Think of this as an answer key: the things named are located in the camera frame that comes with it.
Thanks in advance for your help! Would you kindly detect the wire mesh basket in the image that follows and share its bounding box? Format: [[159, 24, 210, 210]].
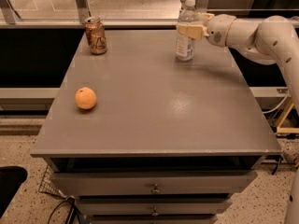
[[38, 166, 65, 200]]

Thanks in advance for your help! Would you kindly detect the crushed orange soda can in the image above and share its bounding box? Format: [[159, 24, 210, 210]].
[[84, 17, 107, 55]]

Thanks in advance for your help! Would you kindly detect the grey drawer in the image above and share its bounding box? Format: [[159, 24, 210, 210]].
[[50, 171, 257, 197], [76, 199, 232, 216]]

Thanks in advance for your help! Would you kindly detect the clear blue plastic water bottle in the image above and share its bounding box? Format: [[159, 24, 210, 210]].
[[176, 0, 199, 61]]

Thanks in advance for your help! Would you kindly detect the middle grey drawer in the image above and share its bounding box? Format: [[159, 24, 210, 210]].
[[76, 199, 232, 216]]

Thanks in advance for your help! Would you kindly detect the top grey drawer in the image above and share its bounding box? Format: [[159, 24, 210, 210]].
[[50, 171, 257, 197]]

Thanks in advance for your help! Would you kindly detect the metal top drawer knob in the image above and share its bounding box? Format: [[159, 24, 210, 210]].
[[151, 184, 161, 195]]

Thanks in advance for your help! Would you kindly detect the orange fruit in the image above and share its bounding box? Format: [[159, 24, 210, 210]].
[[75, 87, 97, 110]]

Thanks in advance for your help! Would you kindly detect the yellow wooden frame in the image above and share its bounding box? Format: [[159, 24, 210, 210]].
[[274, 99, 299, 134]]

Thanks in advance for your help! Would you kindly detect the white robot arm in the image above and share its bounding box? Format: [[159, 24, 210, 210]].
[[177, 13, 299, 111]]

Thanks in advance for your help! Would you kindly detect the grey drawer cabinet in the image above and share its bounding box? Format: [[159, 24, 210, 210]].
[[32, 30, 281, 224]]

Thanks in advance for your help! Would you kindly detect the metal middle drawer knob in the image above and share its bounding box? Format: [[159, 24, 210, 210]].
[[151, 207, 160, 217]]

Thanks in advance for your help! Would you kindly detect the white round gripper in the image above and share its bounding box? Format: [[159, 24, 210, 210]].
[[177, 13, 236, 47]]

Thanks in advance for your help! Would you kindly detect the metal drawer knob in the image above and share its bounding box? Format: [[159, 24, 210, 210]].
[[151, 184, 161, 195], [151, 207, 160, 217]]

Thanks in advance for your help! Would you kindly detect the black chair seat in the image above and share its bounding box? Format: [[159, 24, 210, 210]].
[[0, 166, 28, 218]]

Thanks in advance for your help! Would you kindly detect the metal window railing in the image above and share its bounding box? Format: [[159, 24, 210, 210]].
[[0, 0, 299, 28]]

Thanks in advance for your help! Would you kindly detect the black cable on floor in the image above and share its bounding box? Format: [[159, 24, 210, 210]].
[[46, 196, 82, 224]]

